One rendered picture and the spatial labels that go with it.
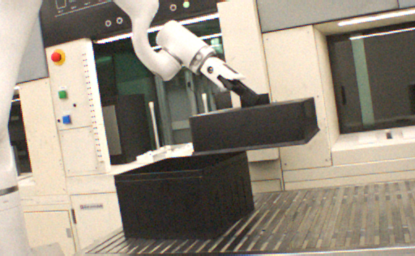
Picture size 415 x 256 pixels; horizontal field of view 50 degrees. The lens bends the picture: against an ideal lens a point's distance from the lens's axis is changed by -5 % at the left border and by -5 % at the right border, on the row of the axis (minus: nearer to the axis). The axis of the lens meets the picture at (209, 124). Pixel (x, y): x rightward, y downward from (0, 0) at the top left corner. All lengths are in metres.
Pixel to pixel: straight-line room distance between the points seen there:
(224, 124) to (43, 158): 1.04
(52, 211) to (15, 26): 1.04
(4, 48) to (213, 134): 0.54
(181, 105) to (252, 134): 1.53
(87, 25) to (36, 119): 0.45
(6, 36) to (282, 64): 0.85
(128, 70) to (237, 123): 1.25
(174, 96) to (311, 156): 1.27
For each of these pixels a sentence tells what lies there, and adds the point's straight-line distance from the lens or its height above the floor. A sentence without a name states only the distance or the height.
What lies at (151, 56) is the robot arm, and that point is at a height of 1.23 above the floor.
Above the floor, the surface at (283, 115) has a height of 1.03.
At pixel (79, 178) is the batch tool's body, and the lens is 1.91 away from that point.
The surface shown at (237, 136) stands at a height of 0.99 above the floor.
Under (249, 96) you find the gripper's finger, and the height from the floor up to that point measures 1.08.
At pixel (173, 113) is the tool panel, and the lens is 2.65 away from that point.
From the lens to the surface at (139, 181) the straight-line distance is 1.20.
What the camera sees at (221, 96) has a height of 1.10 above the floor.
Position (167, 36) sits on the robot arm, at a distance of 1.30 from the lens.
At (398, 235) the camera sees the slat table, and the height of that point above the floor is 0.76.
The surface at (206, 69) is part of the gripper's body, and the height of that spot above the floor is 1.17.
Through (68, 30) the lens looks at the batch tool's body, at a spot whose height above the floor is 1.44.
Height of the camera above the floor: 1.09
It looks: 3 degrees down
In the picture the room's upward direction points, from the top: 9 degrees counter-clockwise
